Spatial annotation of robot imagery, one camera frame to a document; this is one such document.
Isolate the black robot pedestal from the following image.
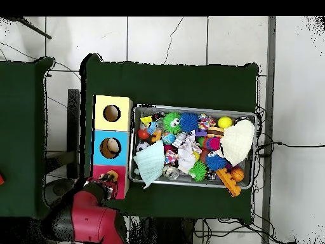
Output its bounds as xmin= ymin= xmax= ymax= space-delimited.
xmin=129 ymin=217 xmax=196 ymax=244

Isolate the yellow ball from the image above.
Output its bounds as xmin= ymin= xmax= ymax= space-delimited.
xmin=217 ymin=116 xmax=234 ymax=130

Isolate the orange brown plush toy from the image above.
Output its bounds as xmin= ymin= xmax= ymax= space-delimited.
xmin=98 ymin=170 xmax=119 ymax=183

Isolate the dark thin rod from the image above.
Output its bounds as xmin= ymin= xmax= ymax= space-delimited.
xmin=7 ymin=16 xmax=53 ymax=41

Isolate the black floor cable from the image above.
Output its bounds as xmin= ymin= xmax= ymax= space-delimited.
xmin=256 ymin=140 xmax=325 ymax=158

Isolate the pink blue fuzzy caterpillar toy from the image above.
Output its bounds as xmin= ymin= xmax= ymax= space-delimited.
xmin=202 ymin=137 xmax=222 ymax=152

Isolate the blue spiky ball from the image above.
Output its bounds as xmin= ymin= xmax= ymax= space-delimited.
xmin=179 ymin=112 xmax=199 ymax=133
xmin=205 ymin=154 xmax=227 ymax=171

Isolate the cream muslin cloth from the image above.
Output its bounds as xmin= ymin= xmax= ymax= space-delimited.
xmin=220 ymin=119 xmax=255 ymax=167

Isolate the black white soccer ball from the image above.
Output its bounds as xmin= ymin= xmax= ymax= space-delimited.
xmin=136 ymin=141 xmax=150 ymax=153

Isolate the shallow wire mesh bin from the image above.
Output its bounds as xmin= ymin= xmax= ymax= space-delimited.
xmin=128 ymin=103 xmax=256 ymax=190

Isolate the orange plastic toy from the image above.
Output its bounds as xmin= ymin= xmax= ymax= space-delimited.
xmin=216 ymin=167 xmax=242 ymax=198

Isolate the grey plastic base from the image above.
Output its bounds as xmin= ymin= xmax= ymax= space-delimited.
xmin=44 ymin=177 xmax=77 ymax=207

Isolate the tan brown toy hamburger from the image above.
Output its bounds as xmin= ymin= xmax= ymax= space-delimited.
xmin=206 ymin=126 xmax=225 ymax=139

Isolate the black stand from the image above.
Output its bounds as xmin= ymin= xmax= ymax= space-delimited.
xmin=67 ymin=88 xmax=81 ymax=179

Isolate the wooden box with three holes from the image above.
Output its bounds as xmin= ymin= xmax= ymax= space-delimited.
xmin=89 ymin=95 xmax=134 ymax=200

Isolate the green spiky toy with eyes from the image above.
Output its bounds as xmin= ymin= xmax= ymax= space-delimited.
xmin=163 ymin=111 xmax=182 ymax=134

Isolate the light blue muslin cloth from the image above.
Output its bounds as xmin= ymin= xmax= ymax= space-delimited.
xmin=133 ymin=139 xmax=166 ymax=189

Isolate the dark green side tablecloth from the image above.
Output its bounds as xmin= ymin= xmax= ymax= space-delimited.
xmin=0 ymin=56 xmax=58 ymax=220

